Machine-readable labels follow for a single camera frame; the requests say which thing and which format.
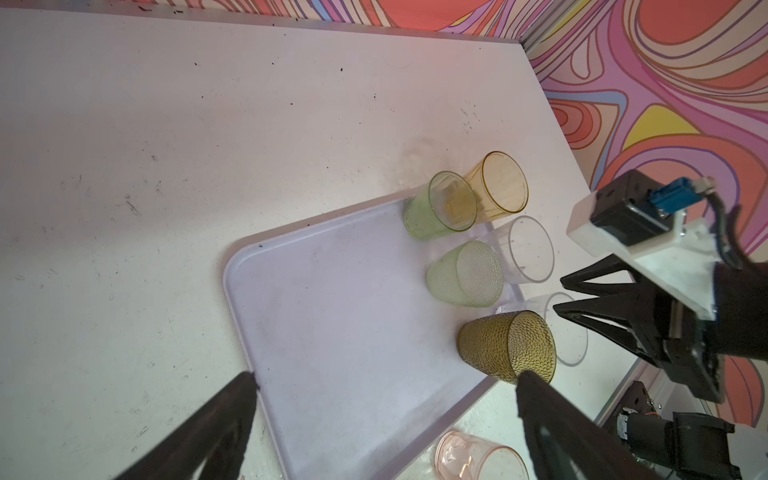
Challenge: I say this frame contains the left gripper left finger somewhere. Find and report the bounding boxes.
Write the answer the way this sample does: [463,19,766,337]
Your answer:
[118,371,259,479]

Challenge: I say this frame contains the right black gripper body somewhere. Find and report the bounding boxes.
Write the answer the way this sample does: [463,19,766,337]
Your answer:
[641,286,724,403]

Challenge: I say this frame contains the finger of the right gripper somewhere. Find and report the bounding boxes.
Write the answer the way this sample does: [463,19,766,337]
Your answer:
[554,296,660,360]
[559,254,643,298]

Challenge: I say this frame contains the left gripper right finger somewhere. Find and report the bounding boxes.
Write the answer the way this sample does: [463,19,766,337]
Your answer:
[516,370,659,479]

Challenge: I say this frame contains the clear faceted cup back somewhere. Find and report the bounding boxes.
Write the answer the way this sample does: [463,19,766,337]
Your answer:
[495,292,589,367]

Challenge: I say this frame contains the amber cup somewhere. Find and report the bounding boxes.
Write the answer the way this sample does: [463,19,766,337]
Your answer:
[456,310,557,384]

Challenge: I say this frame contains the yellow plastic cup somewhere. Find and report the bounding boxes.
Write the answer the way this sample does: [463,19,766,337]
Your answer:
[463,151,530,223]

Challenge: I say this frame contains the pale green cup front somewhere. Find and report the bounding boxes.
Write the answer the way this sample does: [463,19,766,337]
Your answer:
[426,240,504,308]

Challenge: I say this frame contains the bright green cup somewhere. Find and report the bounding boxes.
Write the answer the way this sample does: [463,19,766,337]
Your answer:
[403,171,478,240]

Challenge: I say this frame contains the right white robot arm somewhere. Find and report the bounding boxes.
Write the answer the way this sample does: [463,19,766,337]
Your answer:
[556,199,767,479]

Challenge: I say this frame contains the lilac plastic tray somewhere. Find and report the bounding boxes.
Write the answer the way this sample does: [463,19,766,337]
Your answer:
[223,192,494,479]

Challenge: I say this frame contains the pink cup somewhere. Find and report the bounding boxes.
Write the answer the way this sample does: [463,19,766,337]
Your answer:
[434,430,529,480]

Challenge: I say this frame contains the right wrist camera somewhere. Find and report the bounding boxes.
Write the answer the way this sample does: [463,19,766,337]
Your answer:
[566,170,720,321]

